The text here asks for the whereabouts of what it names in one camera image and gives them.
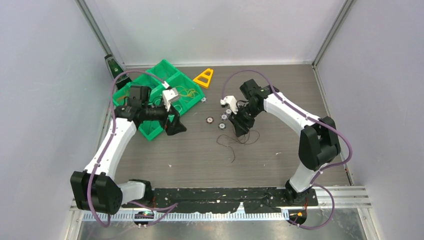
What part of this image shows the yellow triangular plastic piece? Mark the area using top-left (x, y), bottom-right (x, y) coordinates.
top-left (193, 68), bottom-right (214, 89)

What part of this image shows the poker chip red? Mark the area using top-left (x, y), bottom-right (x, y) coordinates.
top-left (206, 117), bottom-right (214, 124)

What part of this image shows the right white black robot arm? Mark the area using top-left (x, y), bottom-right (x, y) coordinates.
top-left (220, 79), bottom-right (341, 205)

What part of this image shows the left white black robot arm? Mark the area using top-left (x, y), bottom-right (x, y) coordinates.
top-left (70, 85), bottom-right (187, 215)

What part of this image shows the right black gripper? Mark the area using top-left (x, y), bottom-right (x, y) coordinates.
top-left (228, 103), bottom-right (262, 138)

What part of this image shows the green black corner device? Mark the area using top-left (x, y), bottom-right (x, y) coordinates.
top-left (104, 54), bottom-right (132, 90)

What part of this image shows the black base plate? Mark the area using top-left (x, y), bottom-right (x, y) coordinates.
top-left (135, 186), bottom-right (318, 214)

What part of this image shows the coloured wire bundle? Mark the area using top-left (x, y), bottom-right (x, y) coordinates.
top-left (216, 129), bottom-right (262, 164)

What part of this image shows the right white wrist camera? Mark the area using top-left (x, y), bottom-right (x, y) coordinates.
top-left (220, 95), bottom-right (238, 115)

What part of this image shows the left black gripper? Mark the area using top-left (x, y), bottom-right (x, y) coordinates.
top-left (143, 100), bottom-right (187, 135)

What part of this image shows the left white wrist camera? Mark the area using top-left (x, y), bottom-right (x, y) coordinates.
top-left (162, 88), bottom-right (180, 112)

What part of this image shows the yellow wire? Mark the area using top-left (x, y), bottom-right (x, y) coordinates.
top-left (175, 85), bottom-right (201, 99)

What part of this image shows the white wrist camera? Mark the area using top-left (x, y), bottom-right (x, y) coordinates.
top-left (220, 95), bottom-right (238, 115)
top-left (162, 88), bottom-right (180, 112)

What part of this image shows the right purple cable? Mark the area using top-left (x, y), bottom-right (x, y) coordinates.
top-left (220, 69), bottom-right (353, 231)

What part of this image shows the green compartment tray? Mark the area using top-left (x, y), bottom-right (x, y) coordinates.
top-left (112, 59), bottom-right (205, 141)

